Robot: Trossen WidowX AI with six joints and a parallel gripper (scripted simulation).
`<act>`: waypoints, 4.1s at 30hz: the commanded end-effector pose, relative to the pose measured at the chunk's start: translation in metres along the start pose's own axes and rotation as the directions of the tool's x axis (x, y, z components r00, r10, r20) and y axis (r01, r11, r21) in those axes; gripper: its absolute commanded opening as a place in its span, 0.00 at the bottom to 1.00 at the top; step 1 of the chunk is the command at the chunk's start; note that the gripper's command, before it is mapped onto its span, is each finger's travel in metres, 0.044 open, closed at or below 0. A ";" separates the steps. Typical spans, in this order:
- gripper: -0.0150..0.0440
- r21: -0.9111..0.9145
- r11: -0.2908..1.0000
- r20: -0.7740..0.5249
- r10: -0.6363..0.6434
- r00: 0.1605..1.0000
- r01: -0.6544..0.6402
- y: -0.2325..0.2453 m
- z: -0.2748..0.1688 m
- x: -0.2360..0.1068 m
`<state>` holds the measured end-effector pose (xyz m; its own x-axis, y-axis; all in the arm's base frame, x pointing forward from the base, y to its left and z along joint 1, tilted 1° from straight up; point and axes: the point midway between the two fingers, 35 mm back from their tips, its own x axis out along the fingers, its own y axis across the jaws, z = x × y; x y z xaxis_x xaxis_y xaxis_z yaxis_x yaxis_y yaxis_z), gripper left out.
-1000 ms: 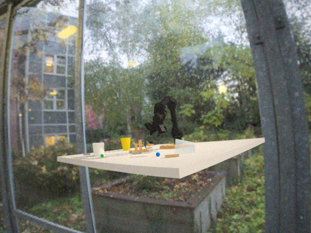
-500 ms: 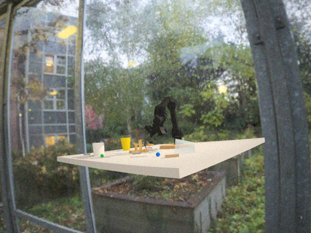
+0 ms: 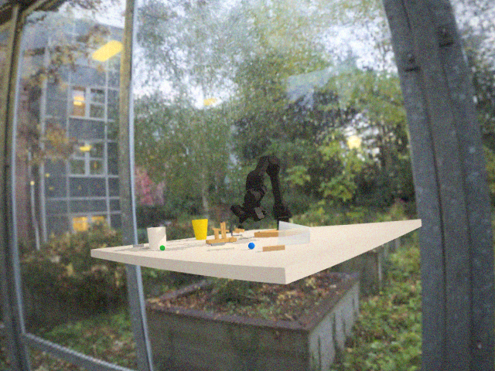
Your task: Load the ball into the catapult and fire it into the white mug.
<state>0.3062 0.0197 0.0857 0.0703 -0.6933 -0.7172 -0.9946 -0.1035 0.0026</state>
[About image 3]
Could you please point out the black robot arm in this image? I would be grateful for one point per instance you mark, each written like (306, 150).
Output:
(256, 190)

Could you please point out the yellow cup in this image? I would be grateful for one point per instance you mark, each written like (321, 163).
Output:
(200, 229)

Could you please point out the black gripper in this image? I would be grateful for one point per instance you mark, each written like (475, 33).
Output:
(242, 212)

